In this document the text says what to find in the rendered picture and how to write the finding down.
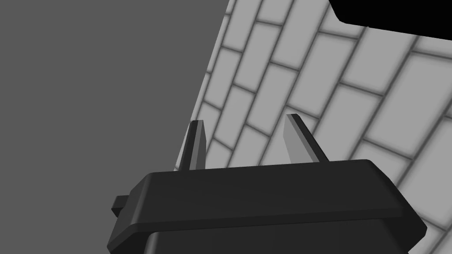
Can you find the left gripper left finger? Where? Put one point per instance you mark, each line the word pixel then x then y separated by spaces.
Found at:
pixel 194 148

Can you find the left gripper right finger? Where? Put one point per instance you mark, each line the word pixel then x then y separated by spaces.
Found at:
pixel 300 144

